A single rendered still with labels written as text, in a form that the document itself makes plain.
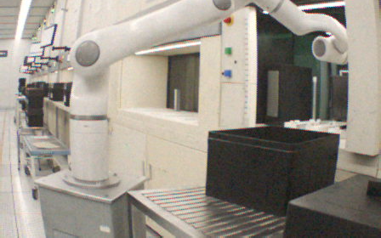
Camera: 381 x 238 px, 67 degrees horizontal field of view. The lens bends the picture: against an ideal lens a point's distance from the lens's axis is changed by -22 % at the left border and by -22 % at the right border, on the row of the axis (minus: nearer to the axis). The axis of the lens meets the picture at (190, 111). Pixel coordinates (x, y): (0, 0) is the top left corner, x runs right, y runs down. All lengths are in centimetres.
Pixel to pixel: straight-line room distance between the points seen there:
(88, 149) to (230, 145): 38
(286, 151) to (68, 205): 59
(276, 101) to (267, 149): 91
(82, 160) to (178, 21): 47
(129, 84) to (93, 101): 189
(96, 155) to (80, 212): 18
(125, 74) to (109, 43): 191
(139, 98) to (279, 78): 148
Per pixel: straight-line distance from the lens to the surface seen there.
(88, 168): 99
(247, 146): 83
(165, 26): 99
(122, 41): 96
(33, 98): 470
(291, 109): 173
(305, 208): 56
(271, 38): 185
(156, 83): 295
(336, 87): 141
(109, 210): 91
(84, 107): 97
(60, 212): 101
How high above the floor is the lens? 105
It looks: 4 degrees down
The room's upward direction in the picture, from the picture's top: 2 degrees clockwise
